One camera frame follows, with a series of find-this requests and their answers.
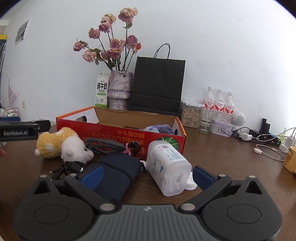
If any thin black cable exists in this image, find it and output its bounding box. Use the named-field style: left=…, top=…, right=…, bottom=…
left=49, top=161, right=88, bottom=180

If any black upright device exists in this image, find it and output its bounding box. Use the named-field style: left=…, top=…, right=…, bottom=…
left=261, top=118, right=271, bottom=134

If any navy blue pouch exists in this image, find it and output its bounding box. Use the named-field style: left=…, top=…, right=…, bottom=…
left=77, top=153, right=143, bottom=205

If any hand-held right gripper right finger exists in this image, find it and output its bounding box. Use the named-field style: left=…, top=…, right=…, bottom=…
left=179, top=165, right=269, bottom=213

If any clear jar of seeds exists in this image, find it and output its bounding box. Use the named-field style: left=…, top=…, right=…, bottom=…
left=180, top=100, right=202, bottom=129

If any yellow mug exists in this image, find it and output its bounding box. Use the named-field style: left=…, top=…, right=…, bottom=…
left=283, top=146, right=296, bottom=175

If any white printed tin box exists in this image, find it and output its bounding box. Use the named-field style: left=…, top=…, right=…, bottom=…
left=211, top=120, right=234, bottom=138

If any pink plant wall decal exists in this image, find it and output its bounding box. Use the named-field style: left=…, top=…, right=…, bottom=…
left=6, top=78, right=20, bottom=107

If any yellow white plush toy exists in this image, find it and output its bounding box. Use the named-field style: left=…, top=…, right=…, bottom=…
left=35, top=127, right=94, bottom=162

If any white green milk carton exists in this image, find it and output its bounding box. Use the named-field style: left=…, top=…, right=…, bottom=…
left=94, top=72, right=111, bottom=109

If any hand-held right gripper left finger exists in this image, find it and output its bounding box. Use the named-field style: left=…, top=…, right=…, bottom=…
left=30, top=164, right=117, bottom=213

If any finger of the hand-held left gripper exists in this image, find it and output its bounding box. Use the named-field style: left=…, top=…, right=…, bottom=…
left=37, top=120, right=51, bottom=133

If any mint green cloth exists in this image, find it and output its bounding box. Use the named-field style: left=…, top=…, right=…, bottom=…
left=141, top=126, right=160, bottom=134

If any clear drinking glass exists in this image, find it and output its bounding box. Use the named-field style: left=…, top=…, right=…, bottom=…
left=198, top=107, right=217, bottom=134

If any chargers and cables pile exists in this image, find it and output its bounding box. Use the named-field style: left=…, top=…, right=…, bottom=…
left=232, top=129, right=281, bottom=146

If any metal wire rack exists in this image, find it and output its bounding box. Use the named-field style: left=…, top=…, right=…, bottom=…
left=0, top=106, right=20, bottom=121

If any white wall plug charger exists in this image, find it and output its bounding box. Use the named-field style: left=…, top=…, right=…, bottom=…
left=286, top=133, right=296, bottom=152

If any black paper bag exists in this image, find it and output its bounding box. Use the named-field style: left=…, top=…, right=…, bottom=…
left=128, top=43, right=186, bottom=116

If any pink label water bottle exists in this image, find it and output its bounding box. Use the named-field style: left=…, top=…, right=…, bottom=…
left=225, top=91, right=236, bottom=118
left=215, top=89, right=226, bottom=116
left=203, top=86, right=217, bottom=112

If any white round speaker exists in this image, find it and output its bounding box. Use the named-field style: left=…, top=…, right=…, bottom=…
left=232, top=113, right=246, bottom=127

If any purple textured vase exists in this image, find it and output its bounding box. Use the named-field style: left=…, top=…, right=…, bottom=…
left=108, top=71, right=134, bottom=111

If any braided black grey cable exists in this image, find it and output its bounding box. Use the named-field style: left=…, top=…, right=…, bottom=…
left=85, top=137, right=142, bottom=154

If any white puck charging cable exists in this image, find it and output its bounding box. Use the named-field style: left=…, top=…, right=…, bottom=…
left=253, top=143, right=286, bottom=162

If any wall poster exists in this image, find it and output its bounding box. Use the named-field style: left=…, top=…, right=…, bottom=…
left=15, top=18, right=31, bottom=46

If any dried pink rose bouquet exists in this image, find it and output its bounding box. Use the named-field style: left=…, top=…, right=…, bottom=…
left=73, top=7, right=142, bottom=72

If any purple knitted cloth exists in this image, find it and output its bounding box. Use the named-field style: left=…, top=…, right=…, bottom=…
left=154, top=124, right=175, bottom=135

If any white plastic bottle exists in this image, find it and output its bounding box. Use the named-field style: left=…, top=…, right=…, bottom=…
left=147, top=140, right=192, bottom=197

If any red cardboard box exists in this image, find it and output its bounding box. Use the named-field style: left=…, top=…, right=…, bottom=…
left=56, top=106, right=187, bottom=163

